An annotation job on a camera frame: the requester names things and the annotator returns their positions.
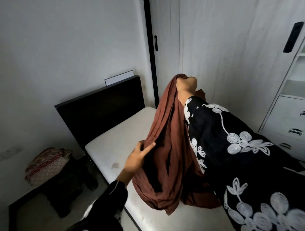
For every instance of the white wardrobe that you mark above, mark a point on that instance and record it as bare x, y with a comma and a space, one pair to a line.
214, 47

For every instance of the black floral blouse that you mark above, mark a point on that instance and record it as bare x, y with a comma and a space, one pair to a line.
238, 166

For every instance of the white mattress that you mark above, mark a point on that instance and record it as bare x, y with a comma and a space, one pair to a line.
114, 142

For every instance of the red patterned bedsheet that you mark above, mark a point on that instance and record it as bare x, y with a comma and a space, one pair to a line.
45, 166

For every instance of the white wall socket plate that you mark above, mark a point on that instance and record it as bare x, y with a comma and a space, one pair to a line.
9, 152

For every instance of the person's right hand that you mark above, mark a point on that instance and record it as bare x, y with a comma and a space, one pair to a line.
187, 85

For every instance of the black stool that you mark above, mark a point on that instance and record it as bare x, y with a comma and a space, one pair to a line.
69, 188

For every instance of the white board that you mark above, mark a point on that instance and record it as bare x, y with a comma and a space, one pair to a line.
119, 78

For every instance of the person's right forearm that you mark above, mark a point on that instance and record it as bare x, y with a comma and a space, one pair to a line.
185, 98

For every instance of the person's left hand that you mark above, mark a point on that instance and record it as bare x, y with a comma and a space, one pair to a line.
135, 159

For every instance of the black recessed door pull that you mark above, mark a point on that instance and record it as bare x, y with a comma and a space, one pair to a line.
293, 38
156, 42

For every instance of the dark wooden bed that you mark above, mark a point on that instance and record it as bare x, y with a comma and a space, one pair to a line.
100, 111

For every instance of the brown bed sheet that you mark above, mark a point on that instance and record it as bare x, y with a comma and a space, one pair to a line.
171, 142

